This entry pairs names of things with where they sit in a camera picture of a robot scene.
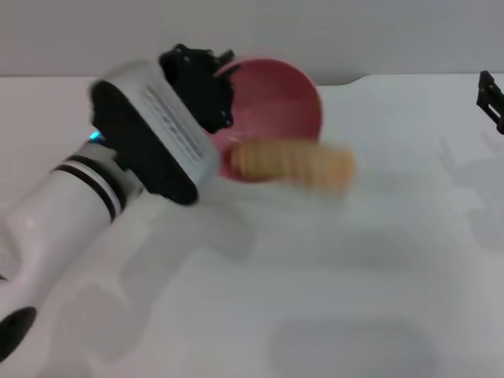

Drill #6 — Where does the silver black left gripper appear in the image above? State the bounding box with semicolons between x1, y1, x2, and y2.
159;43;241;135

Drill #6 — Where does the pink plastic bowl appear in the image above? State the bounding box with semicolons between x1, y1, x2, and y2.
213;57;326;185

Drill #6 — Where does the orange ridged bread loaf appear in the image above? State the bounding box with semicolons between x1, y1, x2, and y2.
229;140;356;201

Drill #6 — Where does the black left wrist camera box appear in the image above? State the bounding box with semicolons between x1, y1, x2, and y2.
87;58;221;206

